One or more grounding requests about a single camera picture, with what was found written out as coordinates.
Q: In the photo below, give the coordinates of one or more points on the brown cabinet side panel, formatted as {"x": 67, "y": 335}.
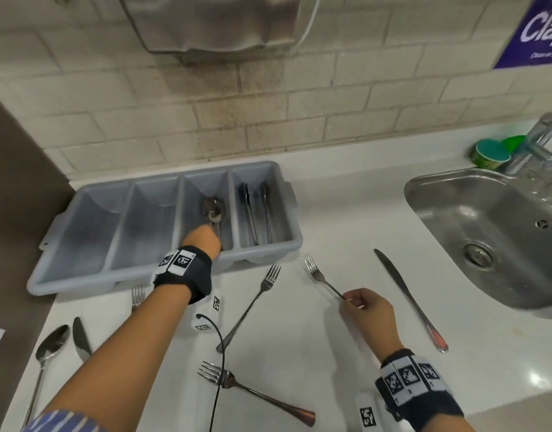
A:
{"x": 19, "y": 247}

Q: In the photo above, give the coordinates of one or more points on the black left wrist band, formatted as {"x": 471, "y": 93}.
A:
{"x": 190, "y": 276}

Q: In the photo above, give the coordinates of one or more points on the person's left forearm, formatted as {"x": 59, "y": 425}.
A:
{"x": 123, "y": 346}

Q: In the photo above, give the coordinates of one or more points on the gray plastic cutlery tray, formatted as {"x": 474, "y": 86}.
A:
{"x": 100, "y": 247}

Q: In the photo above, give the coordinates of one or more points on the sink drain strainer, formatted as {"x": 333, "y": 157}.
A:
{"x": 480, "y": 255}

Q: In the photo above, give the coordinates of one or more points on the person's left fingers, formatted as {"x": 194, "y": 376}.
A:
{"x": 214, "y": 238}

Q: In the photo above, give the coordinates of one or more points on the small steel fork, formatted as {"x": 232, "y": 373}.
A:
{"x": 318, "y": 276}

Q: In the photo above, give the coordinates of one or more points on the chrome faucet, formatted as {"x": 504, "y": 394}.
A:
{"x": 534, "y": 146}

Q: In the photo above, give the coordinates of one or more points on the green scrub pad tub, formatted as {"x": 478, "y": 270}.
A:
{"x": 489, "y": 153}

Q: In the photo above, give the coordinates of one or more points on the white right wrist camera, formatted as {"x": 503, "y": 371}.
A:
{"x": 367, "y": 413}

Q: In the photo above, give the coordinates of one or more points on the stainless paper towel dispenser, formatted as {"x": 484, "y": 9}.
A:
{"x": 213, "y": 22}

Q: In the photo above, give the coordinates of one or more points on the black wrist band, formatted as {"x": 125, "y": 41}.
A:
{"x": 420, "y": 400}
{"x": 190, "y": 276}

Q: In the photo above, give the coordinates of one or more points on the blue striped sleeve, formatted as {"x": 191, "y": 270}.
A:
{"x": 64, "y": 422}

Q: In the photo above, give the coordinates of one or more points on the stainless steel sink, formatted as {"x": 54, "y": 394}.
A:
{"x": 505, "y": 233}

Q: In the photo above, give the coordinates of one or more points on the black right wrist band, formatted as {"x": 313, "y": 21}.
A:
{"x": 420, "y": 400}

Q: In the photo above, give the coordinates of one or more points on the person's right thumb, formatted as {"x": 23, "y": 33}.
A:
{"x": 353, "y": 304}

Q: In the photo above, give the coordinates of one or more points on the purple wall sign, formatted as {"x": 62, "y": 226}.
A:
{"x": 534, "y": 33}

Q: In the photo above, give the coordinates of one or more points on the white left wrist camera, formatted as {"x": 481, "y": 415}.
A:
{"x": 204, "y": 326}

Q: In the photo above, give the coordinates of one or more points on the person's left hand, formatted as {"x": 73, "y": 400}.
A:
{"x": 204, "y": 242}

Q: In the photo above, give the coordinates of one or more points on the person's right hand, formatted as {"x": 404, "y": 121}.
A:
{"x": 375, "y": 314}

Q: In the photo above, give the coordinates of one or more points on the long steel spoon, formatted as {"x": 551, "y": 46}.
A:
{"x": 53, "y": 344}

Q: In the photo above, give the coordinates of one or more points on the steel spoon with round bowl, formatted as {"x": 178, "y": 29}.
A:
{"x": 212, "y": 209}

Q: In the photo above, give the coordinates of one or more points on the bright green sponge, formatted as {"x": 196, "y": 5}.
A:
{"x": 513, "y": 143}

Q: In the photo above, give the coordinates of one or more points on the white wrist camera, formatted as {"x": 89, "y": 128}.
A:
{"x": 204, "y": 326}
{"x": 367, "y": 413}

